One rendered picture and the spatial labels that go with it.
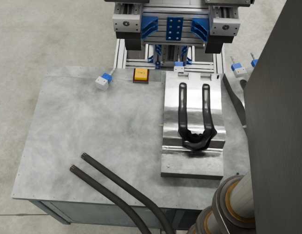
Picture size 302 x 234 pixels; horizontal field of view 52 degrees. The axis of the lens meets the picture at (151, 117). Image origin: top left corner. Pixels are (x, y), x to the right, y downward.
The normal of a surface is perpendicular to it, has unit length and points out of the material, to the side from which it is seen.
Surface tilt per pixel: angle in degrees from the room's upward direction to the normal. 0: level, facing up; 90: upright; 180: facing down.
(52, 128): 0
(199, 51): 0
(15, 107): 0
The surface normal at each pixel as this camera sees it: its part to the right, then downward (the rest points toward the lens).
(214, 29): -0.05, 0.88
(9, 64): 0.00, -0.47
